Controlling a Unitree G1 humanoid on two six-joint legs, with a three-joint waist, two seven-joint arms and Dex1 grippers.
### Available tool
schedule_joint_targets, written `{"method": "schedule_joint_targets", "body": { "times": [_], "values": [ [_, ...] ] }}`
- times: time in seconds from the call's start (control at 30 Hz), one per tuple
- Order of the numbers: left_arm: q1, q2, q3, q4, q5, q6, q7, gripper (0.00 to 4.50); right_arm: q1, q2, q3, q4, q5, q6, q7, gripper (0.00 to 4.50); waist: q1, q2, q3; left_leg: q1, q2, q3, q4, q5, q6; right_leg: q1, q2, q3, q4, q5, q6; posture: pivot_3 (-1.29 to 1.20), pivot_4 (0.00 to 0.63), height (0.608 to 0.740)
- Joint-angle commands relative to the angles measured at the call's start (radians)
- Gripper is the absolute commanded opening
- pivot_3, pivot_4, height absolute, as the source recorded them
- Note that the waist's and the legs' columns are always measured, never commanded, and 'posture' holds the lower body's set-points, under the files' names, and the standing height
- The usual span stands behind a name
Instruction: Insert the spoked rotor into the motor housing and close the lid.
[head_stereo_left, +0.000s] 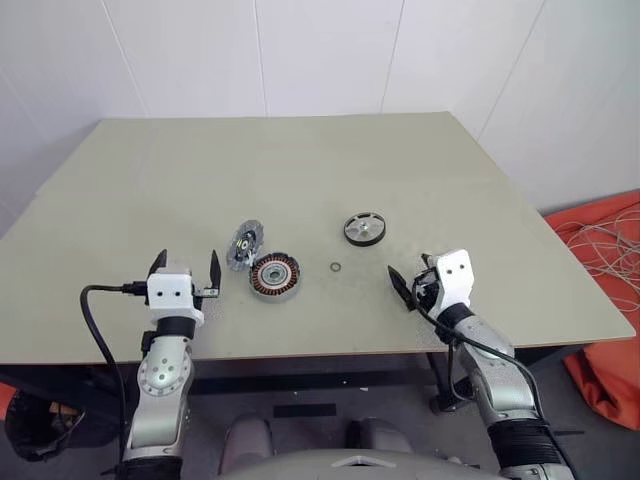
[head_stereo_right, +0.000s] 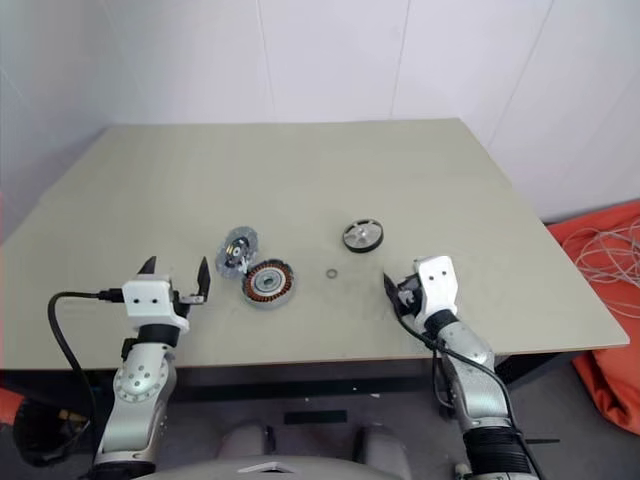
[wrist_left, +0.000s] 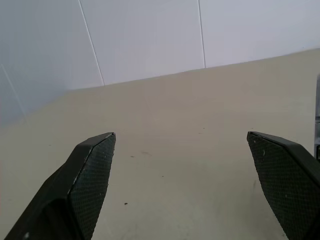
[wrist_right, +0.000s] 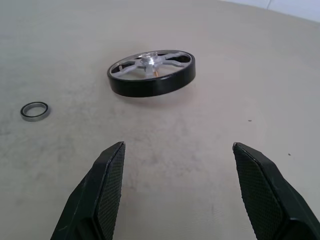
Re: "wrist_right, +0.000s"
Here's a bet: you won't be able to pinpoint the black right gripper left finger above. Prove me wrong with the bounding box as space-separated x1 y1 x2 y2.
49 141 126 240

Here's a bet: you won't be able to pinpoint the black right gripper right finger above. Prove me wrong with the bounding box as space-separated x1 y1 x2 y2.
232 142 320 240

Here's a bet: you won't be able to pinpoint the black rotor ring silver spokes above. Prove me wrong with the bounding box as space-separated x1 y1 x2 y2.
107 49 197 97

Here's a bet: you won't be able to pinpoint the small silver bearing ring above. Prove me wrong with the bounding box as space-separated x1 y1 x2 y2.
20 101 51 123

